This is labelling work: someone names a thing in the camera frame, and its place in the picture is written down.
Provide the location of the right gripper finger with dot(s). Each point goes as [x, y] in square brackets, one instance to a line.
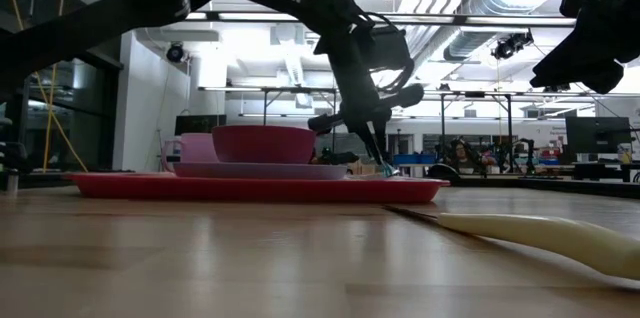
[605, 78]
[570, 65]

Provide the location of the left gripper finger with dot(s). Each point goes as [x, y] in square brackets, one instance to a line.
[382, 140]
[369, 143]

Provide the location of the magenta plastic bowl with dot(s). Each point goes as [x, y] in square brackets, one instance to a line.
[262, 144]

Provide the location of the lavender plastic plate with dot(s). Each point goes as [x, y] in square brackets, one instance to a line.
[260, 171]

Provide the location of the pale pink plastic mug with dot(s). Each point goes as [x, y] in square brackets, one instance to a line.
[195, 150]

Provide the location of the red plastic tray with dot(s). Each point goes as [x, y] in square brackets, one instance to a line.
[250, 189]

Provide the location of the blue storage bins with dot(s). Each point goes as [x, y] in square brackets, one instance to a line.
[407, 159]

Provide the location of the black computer monitor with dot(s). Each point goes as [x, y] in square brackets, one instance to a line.
[597, 134]

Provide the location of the person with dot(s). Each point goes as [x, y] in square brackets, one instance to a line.
[461, 155]

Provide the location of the black side cart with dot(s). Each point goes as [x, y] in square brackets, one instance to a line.
[600, 168]

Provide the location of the overhead light bar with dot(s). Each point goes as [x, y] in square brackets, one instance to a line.
[450, 20]

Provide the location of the small grey cylinder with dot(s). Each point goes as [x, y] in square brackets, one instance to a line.
[12, 180]

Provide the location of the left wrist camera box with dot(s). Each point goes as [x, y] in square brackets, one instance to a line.
[392, 53]

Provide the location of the black ceiling camera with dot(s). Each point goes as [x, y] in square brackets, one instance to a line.
[176, 53]
[511, 45]

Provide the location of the black workbench frame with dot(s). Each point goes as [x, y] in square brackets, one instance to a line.
[475, 94]
[265, 90]

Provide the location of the silver ventilation duct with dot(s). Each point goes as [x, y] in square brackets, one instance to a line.
[480, 8]

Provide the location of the black aluminium rig frame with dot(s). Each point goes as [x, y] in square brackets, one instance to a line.
[550, 185]

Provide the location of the dark wall screen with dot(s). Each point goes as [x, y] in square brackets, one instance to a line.
[200, 125]

